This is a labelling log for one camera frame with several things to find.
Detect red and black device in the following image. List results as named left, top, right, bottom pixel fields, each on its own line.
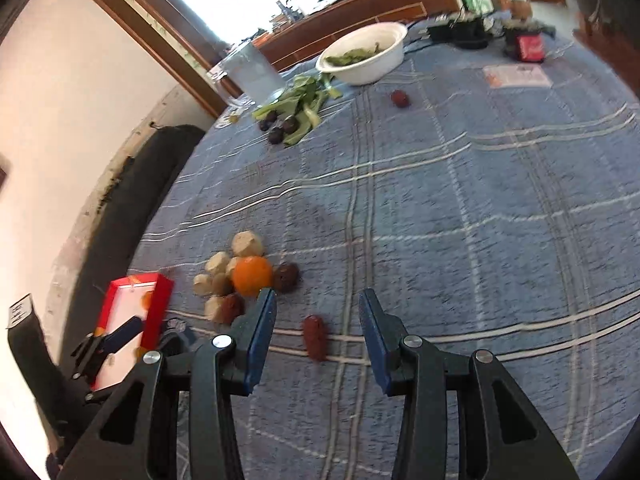
left=505, top=27, right=546, bottom=64

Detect black chair back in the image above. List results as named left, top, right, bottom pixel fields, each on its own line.
left=65, top=124, right=206, bottom=361

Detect black electronic devices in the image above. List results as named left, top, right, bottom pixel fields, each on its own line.
left=427, top=10, right=501, bottom=51

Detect reddish brown round fruit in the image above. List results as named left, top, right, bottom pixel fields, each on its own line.
left=221, top=293, right=246, bottom=325

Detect white bowl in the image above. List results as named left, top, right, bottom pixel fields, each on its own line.
left=315, top=22, right=408, bottom=86

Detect chopped greens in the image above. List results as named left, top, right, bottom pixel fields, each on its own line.
left=325, top=45, right=383, bottom=67

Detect long red date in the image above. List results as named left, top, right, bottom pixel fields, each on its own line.
left=302, top=315, right=329, bottom=362

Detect wooden door frame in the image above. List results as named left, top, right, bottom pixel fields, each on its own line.
left=65, top=0, right=236, bottom=118

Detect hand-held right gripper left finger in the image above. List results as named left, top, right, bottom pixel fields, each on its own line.
left=57, top=287, right=278, bottom=480

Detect dark brown round fruit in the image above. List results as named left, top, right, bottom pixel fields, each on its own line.
left=272, top=262, right=301, bottom=294

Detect green vegetable leaves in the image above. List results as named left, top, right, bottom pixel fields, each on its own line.
left=252, top=72, right=346, bottom=148

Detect blue plaid tablecloth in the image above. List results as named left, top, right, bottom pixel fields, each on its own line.
left=107, top=7, right=640, bottom=480

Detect red and white box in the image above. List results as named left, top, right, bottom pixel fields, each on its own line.
left=92, top=274, right=174, bottom=392

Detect white and red paper card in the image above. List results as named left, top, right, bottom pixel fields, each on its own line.
left=484, top=63, right=551, bottom=89

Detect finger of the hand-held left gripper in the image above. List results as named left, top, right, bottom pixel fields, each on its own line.
left=70, top=316, right=146, bottom=391
left=159, top=319, right=198, bottom=361

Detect orange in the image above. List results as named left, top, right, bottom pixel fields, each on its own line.
left=232, top=256, right=274, bottom=297

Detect clear glass dish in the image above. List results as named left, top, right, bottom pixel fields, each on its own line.
left=226, top=91, right=257, bottom=112

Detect wooden cabinet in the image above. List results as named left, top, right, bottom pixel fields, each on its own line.
left=252, top=0, right=468, bottom=73

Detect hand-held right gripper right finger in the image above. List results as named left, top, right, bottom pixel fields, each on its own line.
left=359, top=288, right=581, bottom=480

